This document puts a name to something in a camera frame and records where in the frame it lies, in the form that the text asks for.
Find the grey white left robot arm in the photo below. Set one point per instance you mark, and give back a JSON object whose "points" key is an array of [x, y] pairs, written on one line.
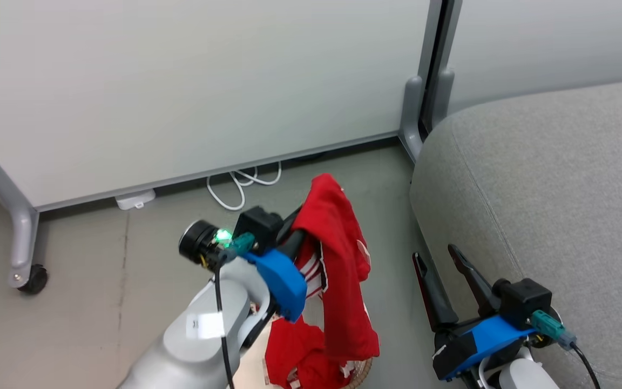
{"points": [[203, 346]]}

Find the grey curved partition leg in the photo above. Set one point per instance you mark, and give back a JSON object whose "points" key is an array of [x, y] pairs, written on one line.
{"points": [[411, 119], [441, 97]]}

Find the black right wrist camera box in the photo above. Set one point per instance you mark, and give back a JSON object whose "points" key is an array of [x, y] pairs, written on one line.
{"points": [[524, 300]]}

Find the cream perforated laundry basket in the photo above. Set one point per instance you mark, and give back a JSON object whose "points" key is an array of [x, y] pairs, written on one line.
{"points": [[364, 374]]}

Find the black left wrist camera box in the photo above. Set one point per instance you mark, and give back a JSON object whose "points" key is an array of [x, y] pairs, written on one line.
{"points": [[257, 227]]}

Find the narrow white partition panel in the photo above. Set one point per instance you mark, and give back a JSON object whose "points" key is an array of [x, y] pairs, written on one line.
{"points": [[559, 38]]}

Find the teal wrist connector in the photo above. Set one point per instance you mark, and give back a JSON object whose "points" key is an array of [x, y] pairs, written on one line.
{"points": [[551, 325], [242, 244]]}

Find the grey partition leg with caster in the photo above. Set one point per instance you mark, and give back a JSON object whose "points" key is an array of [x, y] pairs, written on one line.
{"points": [[17, 216]]}

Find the wide white partition panel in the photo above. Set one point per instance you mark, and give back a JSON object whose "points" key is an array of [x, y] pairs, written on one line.
{"points": [[181, 81]]}

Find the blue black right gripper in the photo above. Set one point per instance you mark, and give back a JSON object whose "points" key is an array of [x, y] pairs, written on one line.
{"points": [[478, 340]]}

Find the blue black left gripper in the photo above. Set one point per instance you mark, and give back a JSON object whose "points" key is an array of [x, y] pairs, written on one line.
{"points": [[284, 286]]}

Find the black caster wheel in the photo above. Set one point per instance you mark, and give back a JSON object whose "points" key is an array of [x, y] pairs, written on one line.
{"points": [[35, 279]]}

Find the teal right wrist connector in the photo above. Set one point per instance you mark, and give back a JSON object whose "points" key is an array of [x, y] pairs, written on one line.
{"points": [[551, 325]]}

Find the grey partition edge post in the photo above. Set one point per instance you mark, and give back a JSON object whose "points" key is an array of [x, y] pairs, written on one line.
{"points": [[436, 38]]}

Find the white power adapter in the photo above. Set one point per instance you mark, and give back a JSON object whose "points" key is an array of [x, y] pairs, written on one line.
{"points": [[135, 199]]}

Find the grey fabric sofa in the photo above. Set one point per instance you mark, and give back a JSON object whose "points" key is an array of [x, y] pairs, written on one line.
{"points": [[559, 205]]}

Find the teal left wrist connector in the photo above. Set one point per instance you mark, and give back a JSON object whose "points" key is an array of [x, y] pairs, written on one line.
{"points": [[242, 244]]}

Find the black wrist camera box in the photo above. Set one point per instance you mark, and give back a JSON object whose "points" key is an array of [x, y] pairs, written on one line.
{"points": [[524, 300], [257, 227]]}

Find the red garment with white stripes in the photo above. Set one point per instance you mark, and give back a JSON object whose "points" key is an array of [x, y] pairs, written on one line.
{"points": [[343, 281]]}

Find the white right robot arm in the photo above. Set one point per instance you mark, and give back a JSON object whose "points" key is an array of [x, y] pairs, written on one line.
{"points": [[527, 375]]}

